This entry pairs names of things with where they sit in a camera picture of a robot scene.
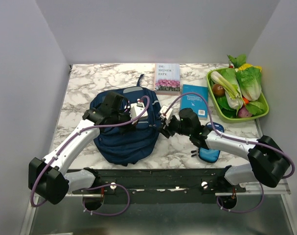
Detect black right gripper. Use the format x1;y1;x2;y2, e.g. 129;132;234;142
156;115;192;139

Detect white book with pink roses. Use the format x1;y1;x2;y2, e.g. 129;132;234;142
154;63;181;95

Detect navy blue student backpack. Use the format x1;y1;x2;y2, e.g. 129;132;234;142
93;74;161;166

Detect black binder clip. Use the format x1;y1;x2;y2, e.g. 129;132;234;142
191;150;199;157

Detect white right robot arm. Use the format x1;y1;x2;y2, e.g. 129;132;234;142
160;105;291;192

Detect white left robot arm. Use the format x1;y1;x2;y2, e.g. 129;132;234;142
28;92;150;207

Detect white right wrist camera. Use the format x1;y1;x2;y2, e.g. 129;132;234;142
159;105;173;126

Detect white green bok choy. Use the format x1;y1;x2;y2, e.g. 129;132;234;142
210;68;244;112

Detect black mounting rail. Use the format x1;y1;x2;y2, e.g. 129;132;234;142
42;168;247;204

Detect green plastic vegetable tray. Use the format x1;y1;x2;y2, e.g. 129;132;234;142
206;66;270;123

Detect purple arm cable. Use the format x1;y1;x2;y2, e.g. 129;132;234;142
162;92;296;213
30;95;151;217

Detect green lettuce head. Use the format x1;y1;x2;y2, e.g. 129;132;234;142
236;67;262;101

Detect brown round fruit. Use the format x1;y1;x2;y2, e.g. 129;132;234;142
212;84;225;97

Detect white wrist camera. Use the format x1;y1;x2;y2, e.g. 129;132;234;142
159;105;173;126
130;101;148;124

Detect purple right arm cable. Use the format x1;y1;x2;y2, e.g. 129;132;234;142
162;92;296;213

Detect teal blue hardcover book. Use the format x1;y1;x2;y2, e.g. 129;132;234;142
180;84;208;119

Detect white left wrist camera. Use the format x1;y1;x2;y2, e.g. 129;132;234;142
130;101;148;124

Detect blue pencil case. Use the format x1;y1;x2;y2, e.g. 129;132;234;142
198;122;225;163

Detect aluminium frame rail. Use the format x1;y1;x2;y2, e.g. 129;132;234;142
20;202;36;235

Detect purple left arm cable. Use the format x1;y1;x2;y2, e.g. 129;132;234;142
30;95;151;217

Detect purple onion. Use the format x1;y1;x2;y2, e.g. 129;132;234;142
237;106;252;118

